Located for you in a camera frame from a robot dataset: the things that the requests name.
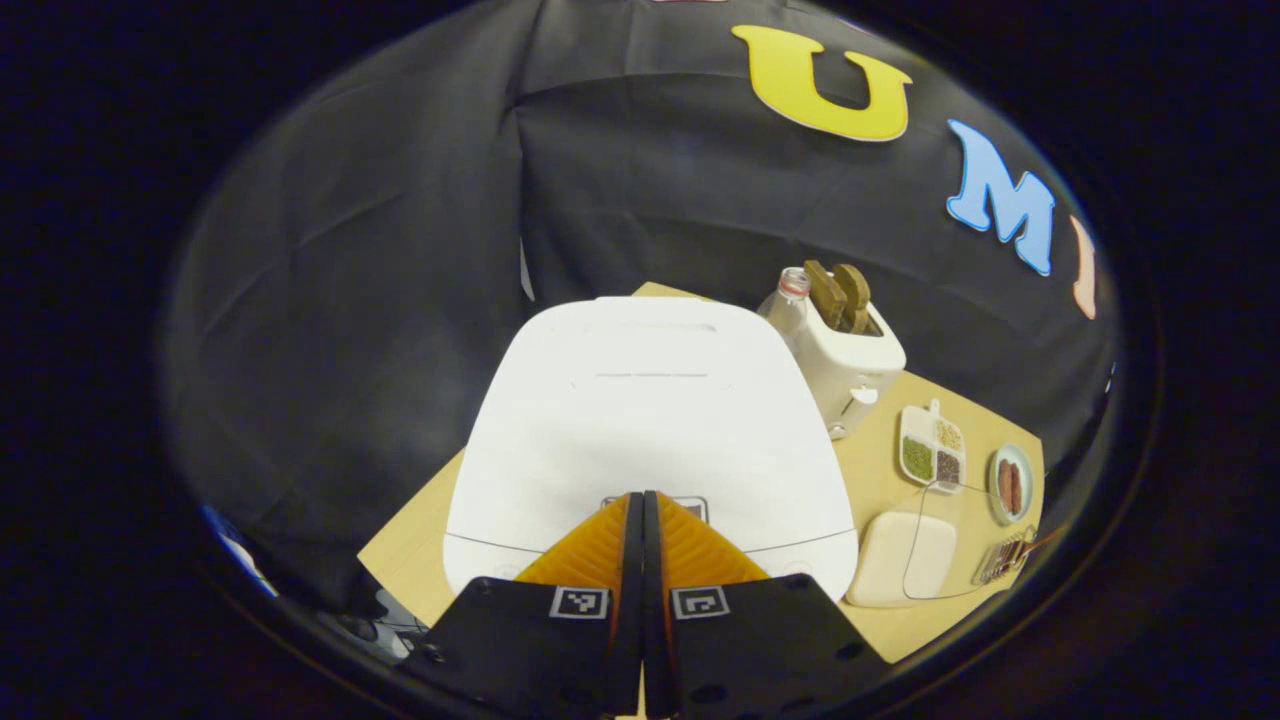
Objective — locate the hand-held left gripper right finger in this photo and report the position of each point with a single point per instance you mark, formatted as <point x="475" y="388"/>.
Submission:
<point x="655" y="620"/>

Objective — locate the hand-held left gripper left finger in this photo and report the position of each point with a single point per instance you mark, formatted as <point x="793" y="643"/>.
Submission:
<point x="625" y="620"/>

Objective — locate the white rice cooker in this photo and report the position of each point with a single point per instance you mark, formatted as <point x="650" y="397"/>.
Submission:
<point x="640" y="400"/>

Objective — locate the dark wooden spoon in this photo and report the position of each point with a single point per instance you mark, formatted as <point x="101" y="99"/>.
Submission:
<point x="1045" y="538"/>

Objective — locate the white divided grain dish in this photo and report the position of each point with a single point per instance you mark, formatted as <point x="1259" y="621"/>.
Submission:
<point x="920" y="457"/>

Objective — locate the white toaster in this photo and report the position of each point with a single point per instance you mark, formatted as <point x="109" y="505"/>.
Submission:
<point x="850" y="375"/>

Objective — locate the clear plastic water bottle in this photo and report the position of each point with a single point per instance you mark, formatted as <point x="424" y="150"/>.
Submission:
<point x="788" y="305"/>

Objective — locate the brown toast slice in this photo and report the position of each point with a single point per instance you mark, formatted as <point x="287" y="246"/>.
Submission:
<point x="855" y="295"/>
<point x="825" y="295"/>

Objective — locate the red sausage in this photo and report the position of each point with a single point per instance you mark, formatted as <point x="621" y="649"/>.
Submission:
<point x="1017" y="490"/>
<point x="1005" y="485"/>

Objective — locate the blue and white cloth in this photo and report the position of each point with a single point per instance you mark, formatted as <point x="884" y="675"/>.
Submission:
<point x="240" y="555"/>

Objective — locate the pale green plate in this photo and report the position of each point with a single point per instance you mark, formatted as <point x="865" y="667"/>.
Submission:
<point x="1027" y="485"/>

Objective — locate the black backdrop cloth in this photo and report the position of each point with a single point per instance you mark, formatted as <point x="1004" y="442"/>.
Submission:
<point x="350" y="300"/>

